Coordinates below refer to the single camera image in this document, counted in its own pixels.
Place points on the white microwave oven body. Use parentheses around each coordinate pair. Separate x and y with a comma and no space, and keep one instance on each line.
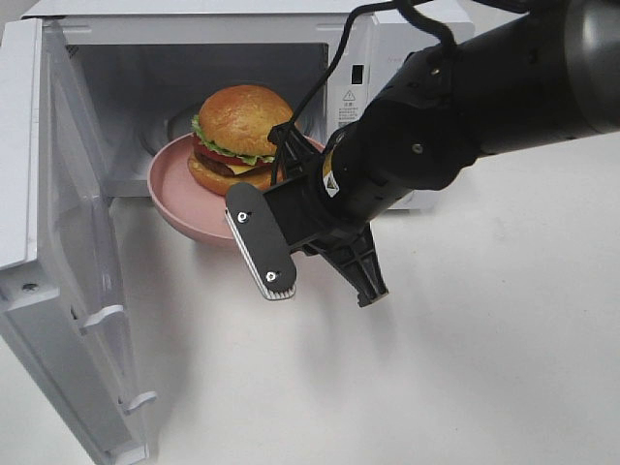
(137,71)

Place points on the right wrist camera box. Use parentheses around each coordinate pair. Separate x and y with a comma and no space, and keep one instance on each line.
(260,241)

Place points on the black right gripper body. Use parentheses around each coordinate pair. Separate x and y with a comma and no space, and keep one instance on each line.
(324,207)

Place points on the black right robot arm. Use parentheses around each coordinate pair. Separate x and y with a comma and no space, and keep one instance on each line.
(551,75)

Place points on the burger with lettuce and cheese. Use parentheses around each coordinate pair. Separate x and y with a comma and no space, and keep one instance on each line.
(230,137)

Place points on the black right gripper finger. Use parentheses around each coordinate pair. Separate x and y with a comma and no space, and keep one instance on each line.
(296,155)
(355,258)

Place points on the pink round plate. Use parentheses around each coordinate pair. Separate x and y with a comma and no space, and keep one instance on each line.
(190,208)

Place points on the white microwave door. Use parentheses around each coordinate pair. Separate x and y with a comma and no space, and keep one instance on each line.
(63,307)

